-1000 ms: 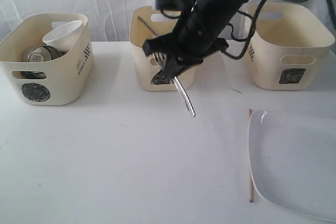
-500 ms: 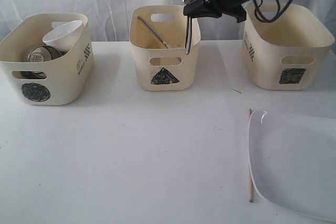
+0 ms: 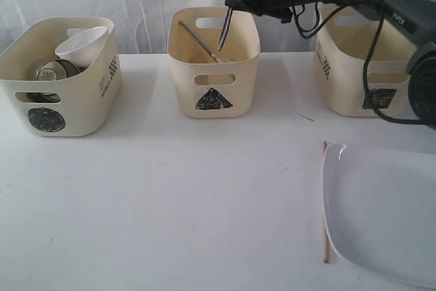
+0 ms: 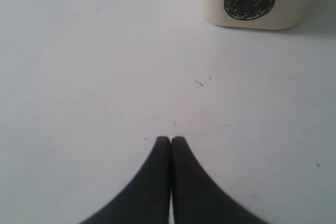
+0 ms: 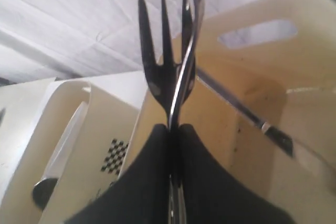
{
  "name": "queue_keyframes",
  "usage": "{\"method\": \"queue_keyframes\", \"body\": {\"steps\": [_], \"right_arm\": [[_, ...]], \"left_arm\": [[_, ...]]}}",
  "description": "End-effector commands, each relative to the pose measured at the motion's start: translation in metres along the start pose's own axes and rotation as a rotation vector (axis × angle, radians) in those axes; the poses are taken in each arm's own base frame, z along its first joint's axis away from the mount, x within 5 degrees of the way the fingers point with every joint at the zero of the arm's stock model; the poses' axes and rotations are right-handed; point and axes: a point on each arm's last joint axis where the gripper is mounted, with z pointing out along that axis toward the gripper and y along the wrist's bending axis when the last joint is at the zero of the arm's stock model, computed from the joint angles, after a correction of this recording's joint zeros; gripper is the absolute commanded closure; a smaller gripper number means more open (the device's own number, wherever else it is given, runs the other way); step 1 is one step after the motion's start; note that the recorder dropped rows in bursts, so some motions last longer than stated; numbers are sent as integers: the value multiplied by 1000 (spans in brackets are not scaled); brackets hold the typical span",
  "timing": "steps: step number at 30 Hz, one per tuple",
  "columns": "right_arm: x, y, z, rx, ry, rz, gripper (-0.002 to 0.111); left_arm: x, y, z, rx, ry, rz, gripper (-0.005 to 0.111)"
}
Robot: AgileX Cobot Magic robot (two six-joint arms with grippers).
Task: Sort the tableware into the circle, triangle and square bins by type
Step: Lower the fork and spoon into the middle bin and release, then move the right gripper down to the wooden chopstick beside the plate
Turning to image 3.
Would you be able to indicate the steel bowl black inside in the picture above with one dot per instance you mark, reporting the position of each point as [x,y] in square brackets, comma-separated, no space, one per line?
[72,70]

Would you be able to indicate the cream bin circle mark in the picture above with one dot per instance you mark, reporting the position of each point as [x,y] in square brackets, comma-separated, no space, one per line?
[70,107]

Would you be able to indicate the white square plate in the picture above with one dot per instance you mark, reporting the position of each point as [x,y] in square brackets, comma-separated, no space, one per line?
[380,210]

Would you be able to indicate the wooden chopstick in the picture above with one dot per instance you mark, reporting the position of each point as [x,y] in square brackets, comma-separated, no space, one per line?
[326,251]

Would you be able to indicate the small thin wire scrap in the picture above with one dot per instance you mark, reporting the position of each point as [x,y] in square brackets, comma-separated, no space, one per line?
[305,117]

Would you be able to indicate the steel fork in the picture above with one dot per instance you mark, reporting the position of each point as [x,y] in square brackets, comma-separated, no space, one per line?
[226,27]

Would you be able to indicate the cream bin triangle mark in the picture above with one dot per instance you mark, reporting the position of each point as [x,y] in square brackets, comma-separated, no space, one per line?
[206,89]

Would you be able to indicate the small steel cup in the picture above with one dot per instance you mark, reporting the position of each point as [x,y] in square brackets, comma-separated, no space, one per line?
[46,70]

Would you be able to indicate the white plastic bowl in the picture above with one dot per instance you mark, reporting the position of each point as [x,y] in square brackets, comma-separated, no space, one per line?
[83,48]

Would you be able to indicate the steel table knife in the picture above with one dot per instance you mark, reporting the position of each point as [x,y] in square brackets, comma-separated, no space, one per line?
[202,45]

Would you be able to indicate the cream bin square mark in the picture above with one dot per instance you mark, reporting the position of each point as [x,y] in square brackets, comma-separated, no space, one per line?
[341,48]

